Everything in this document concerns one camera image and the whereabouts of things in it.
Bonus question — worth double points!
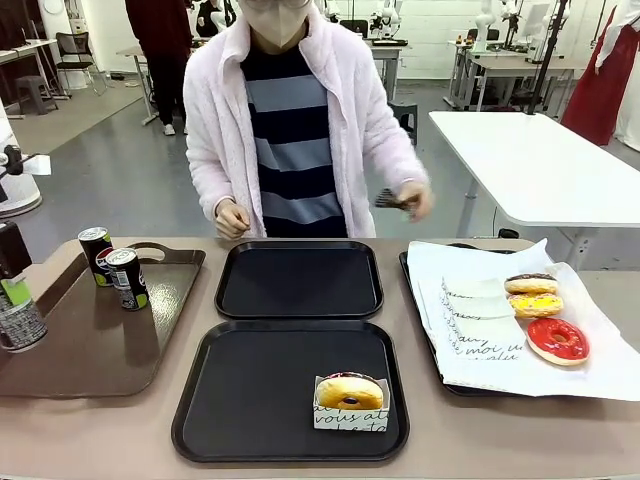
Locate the person's right hand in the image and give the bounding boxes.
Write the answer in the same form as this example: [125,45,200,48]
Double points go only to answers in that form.
[214,199,253,240]

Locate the small black plastic tray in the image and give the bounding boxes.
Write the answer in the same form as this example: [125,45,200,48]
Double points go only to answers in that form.
[214,240,385,321]

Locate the person's left hand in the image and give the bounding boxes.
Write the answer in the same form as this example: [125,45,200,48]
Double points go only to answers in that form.
[394,180,435,222]

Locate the red glazed donut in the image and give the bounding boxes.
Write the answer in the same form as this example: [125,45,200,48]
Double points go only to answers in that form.
[526,317,591,367]

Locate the brown plastic tray with handles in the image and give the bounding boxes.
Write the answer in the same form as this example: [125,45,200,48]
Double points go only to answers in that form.
[0,241,207,400]

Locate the person in dark red top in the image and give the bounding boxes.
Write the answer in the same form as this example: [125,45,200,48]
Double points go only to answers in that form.
[124,0,194,137]

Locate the grey table behind person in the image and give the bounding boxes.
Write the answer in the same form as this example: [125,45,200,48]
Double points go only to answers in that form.
[115,45,162,127]

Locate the large white table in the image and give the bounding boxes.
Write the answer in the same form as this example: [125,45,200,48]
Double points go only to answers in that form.
[428,110,640,251]

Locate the person's right forearm pink sleeve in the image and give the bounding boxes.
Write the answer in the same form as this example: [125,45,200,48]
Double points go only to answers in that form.
[184,134,237,214]

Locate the beige face mask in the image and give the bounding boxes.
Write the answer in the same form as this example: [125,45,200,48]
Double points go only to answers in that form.
[241,0,309,52]

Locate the grey workbench with robot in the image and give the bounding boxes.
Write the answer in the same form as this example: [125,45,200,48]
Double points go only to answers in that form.
[442,38,591,112]

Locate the flat printed paper donut sleeve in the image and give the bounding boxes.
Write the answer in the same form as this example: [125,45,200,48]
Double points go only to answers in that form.
[440,276,509,302]
[441,294,517,322]
[446,314,527,361]

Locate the white paper liner sheet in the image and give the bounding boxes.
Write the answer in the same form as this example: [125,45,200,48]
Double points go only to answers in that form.
[406,238,640,402]

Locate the large black plastic tray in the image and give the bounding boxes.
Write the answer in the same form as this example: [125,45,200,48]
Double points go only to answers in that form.
[170,320,411,464]

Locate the grey table with black tray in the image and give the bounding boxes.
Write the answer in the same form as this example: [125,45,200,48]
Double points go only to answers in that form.
[368,37,407,104]

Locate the black green Pepsi can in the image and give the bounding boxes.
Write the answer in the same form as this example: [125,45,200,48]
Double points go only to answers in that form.
[105,247,151,312]
[78,226,116,288]

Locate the yellow glazed donut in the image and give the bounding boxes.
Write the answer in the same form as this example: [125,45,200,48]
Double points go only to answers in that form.
[507,292,565,320]

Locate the white desk by wall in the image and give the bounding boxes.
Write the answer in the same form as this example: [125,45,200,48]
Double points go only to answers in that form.
[0,37,60,104]

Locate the chocolate glazed donut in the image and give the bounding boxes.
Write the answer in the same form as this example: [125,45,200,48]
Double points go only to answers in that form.
[503,272,559,296]

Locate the black tongs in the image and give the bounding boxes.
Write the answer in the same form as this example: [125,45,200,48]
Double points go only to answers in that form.
[374,187,422,212]

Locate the black tray under paper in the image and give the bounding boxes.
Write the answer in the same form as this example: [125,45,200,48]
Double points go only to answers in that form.
[398,242,521,399]

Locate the person's left forearm pink sleeve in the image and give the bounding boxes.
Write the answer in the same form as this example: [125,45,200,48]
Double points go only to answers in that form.
[367,114,431,190]

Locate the chocolate sprinkle donut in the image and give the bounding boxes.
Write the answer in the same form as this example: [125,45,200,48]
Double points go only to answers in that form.
[316,371,386,411]

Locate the dark grey plastic stool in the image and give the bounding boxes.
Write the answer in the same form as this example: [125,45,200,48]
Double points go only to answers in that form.
[388,99,419,147]

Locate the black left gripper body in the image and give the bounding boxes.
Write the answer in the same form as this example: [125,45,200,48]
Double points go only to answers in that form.
[0,221,33,282]

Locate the black office chair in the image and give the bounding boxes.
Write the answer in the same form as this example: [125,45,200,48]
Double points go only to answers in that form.
[53,31,109,97]

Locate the black knob with white tag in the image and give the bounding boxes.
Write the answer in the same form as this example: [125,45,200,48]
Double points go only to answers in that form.
[0,144,52,177]

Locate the person in pink fleece jacket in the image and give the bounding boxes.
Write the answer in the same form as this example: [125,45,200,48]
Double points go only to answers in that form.
[183,0,435,240]

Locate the black tripod pole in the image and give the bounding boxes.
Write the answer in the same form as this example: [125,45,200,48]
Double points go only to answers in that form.
[524,0,574,117]

